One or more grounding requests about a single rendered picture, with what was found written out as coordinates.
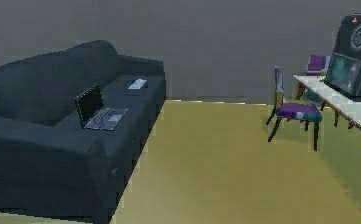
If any dark grey sofa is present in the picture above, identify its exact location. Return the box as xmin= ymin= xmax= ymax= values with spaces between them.
xmin=0 ymin=39 xmax=167 ymax=224

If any white remote control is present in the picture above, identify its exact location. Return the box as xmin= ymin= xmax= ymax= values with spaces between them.
xmin=127 ymin=78 xmax=148 ymax=91

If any grey open laptop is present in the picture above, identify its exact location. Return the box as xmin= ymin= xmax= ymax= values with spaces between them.
xmin=74 ymin=83 xmax=129 ymax=132

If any purple seat wooden chair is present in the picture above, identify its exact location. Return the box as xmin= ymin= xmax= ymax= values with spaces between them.
xmin=304 ymin=54 xmax=332 ymax=77
xmin=265 ymin=66 xmax=323 ymax=152

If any white top table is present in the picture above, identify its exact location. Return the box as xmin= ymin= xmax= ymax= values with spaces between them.
xmin=292 ymin=74 xmax=361 ymax=150

